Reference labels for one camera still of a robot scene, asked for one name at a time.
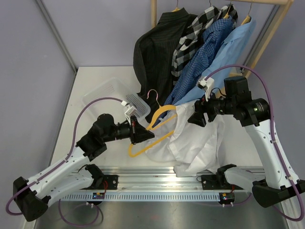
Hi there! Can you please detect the yellow hanger of white shirt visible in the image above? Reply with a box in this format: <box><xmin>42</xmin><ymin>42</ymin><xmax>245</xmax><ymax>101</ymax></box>
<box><xmin>128</xmin><ymin>89</ymin><xmax>177</xmax><ymax>158</ymax></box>

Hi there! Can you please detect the black white checkered shirt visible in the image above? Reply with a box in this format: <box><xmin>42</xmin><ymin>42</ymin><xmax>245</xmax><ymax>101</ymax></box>
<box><xmin>171</xmin><ymin>5</ymin><xmax>238</xmax><ymax>84</ymax></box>

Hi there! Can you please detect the yellow hanger of blue shirt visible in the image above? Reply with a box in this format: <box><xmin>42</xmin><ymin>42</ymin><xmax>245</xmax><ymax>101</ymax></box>
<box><xmin>241</xmin><ymin>1</ymin><xmax>253</xmax><ymax>26</ymax></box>

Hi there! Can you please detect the wooden clothes rack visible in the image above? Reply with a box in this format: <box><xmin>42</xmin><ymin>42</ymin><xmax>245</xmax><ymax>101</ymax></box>
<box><xmin>150</xmin><ymin>0</ymin><xmax>294</xmax><ymax>78</ymax></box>

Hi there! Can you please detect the blue plaid shirt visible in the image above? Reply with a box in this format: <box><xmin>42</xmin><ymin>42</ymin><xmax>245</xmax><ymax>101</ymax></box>
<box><xmin>164</xmin><ymin>17</ymin><xmax>234</xmax><ymax>105</ymax></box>

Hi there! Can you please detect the black pinstripe shirt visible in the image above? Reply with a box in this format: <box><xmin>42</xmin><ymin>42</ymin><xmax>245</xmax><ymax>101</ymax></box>
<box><xmin>133</xmin><ymin>8</ymin><xmax>196</xmax><ymax>123</ymax></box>

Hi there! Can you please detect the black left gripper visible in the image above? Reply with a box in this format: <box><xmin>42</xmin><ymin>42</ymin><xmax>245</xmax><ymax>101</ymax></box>
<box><xmin>103</xmin><ymin>116</ymin><xmax>155</xmax><ymax>146</ymax></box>

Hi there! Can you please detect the light blue shirt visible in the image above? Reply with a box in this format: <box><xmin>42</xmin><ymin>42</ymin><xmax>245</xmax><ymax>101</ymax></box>
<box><xmin>173</xmin><ymin>19</ymin><xmax>256</xmax><ymax>105</ymax></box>

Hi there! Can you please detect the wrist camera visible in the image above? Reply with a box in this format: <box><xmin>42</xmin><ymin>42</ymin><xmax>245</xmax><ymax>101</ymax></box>
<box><xmin>197</xmin><ymin>76</ymin><xmax>214</xmax><ymax>93</ymax></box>
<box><xmin>121</xmin><ymin>100</ymin><xmax>137</xmax><ymax>124</ymax></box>

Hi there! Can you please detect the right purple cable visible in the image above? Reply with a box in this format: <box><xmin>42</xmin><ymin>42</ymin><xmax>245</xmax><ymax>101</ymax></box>
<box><xmin>206</xmin><ymin>64</ymin><xmax>305</xmax><ymax>222</ymax></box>

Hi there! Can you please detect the aluminium rail base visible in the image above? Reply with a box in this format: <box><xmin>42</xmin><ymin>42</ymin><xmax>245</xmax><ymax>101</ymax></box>
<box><xmin>78</xmin><ymin>166</ymin><xmax>265</xmax><ymax>191</ymax></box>

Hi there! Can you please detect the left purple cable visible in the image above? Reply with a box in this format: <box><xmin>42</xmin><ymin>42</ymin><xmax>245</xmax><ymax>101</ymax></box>
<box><xmin>6</xmin><ymin>97</ymin><xmax>123</xmax><ymax>214</ymax></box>

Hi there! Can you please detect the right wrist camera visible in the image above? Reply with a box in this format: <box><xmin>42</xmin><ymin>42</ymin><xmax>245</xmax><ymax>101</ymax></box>
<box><xmin>197</xmin><ymin>76</ymin><xmax>214</xmax><ymax>93</ymax></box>

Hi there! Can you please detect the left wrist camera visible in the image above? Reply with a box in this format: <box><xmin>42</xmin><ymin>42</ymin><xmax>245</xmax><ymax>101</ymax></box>
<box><xmin>121</xmin><ymin>100</ymin><xmax>137</xmax><ymax>124</ymax></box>

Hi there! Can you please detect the aluminium corner frame post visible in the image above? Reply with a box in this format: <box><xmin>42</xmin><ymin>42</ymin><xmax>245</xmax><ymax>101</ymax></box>
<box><xmin>34</xmin><ymin>0</ymin><xmax>78</xmax><ymax>73</ymax></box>

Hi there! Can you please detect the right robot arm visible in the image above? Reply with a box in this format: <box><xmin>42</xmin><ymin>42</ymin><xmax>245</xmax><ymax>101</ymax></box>
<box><xmin>188</xmin><ymin>76</ymin><xmax>305</xmax><ymax>208</ymax></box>

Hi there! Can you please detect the purple cable under duct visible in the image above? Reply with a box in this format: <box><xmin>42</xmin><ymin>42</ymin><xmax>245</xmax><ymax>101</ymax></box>
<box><xmin>58</xmin><ymin>199</ymin><xmax>104</xmax><ymax>226</ymax></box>

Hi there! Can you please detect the white plastic laundry basket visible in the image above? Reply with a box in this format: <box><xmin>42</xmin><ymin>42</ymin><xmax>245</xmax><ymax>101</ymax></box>
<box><xmin>81</xmin><ymin>77</ymin><xmax>151</xmax><ymax>121</ymax></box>

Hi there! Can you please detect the hanger of plaid shirt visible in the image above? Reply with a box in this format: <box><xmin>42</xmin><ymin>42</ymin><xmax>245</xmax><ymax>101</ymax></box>
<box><xmin>223</xmin><ymin>1</ymin><xmax>235</xmax><ymax>19</ymax></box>

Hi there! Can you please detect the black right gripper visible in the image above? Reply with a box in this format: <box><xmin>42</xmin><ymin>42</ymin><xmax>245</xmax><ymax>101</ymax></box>
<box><xmin>188</xmin><ymin>88</ymin><xmax>237</xmax><ymax>127</ymax></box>

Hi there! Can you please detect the white slotted cable duct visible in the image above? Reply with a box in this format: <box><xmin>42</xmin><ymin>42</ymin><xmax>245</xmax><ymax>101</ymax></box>
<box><xmin>62</xmin><ymin>192</ymin><xmax>220</xmax><ymax>202</ymax></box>

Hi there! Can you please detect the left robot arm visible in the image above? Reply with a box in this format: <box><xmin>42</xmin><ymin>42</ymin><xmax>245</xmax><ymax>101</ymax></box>
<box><xmin>13</xmin><ymin>114</ymin><xmax>154</xmax><ymax>222</ymax></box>

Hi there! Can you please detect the hanger of black shirt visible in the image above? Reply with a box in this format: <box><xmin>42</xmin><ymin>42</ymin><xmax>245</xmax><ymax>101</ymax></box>
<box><xmin>172</xmin><ymin>0</ymin><xmax>180</xmax><ymax>12</ymax></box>

